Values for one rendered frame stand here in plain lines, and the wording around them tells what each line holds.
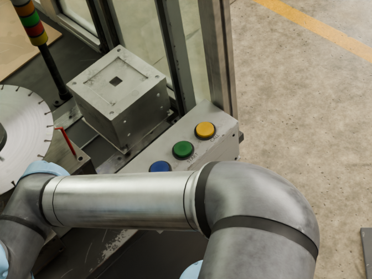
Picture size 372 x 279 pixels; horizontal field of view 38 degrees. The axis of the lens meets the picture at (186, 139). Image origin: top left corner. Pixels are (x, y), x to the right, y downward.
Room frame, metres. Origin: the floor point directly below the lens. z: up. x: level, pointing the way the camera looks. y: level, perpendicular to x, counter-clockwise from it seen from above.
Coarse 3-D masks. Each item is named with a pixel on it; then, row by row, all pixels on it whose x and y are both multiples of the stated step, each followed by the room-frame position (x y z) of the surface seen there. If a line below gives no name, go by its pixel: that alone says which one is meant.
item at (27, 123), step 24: (0, 96) 0.93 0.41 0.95; (24, 96) 0.91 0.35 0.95; (0, 120) 0.85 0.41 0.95; (24, 120) 0.83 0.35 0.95; (48, 120) 0.82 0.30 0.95; (24, 144) 0.76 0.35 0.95; (48, 144) 0.75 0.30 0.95; (0, 168) 0.71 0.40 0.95; (24, 168) 0.70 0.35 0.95; (0, 192) 0.65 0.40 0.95
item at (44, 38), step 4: (44, 32) 1.07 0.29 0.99; (28, 36) 1.06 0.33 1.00; (40, 36) 1.05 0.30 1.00; (44, 36) 1.06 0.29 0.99; (32, 40) 1.06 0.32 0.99; (36, 40) 1.05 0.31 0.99; (40, 40) 1.05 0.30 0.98; (44, 40) 1.06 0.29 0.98; (32, 44) 1.06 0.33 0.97; (36, 44) 1.05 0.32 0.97; (40, 44) 1.05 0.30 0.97
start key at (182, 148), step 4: (176, 144) 0.71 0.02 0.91; (180, 144) 0.71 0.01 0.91; (184, 144) 0.71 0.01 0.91; (188, 144) 0.70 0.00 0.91; (176, 148) 0.70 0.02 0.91; (180, 148) 0.70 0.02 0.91; (184, 148) 0.70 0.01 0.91; (188, 148) 0.69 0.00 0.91; (176, 152) 0.69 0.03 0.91; (180, 152) 0.69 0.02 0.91; (184, 152) 0.69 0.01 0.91; (188, 152) 0.68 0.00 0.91; (180, 156) 0.68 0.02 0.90; (184, 156) 0.68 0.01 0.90
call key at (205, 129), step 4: (200, 124) 0.75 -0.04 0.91; (204, 124) 0.75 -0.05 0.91; (208, 124) 0.75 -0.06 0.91; (196, 128) 0.74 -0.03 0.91; (200, 128) 0.74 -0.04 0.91; (204, 128) 0.74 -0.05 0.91; (208, 128) 0.74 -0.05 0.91; (212, 128) 0.73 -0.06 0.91; (200, 132) 0.73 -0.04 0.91; (204, 132) 0.73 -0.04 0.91; (208, 132) 0.72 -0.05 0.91; (212, 132) 0.72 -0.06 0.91; (200, 136) 0.72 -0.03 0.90; (204, 136) 0.72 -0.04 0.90; (208, 136) 0.72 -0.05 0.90
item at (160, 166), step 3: (156, 162) 0.67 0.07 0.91; (159, 162) 0.67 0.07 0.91; (162, 162) 0.67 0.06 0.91; (165, 162) 0.67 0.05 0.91; (153, 165) 0.67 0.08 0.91; (156, 165) 0.67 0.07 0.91; (159, 165) 0.67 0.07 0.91; (162, 165) 0.66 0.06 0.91; (165, 165) 0.66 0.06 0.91; (153, 168) 0.66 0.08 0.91; (156, 168) 0.66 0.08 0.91; (159, 168) 0.66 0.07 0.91; (162, 168) 0.66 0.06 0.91; (165, 168) 0.65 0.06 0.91; (168, 168) 0.65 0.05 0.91; (153, 171) 0.65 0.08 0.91; (156, 171) 0.65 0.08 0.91; (159, 171) 0.65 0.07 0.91; (162, 171) 0.65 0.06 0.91; (165, 171) 0.65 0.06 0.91; (168, 171) 0.65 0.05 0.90
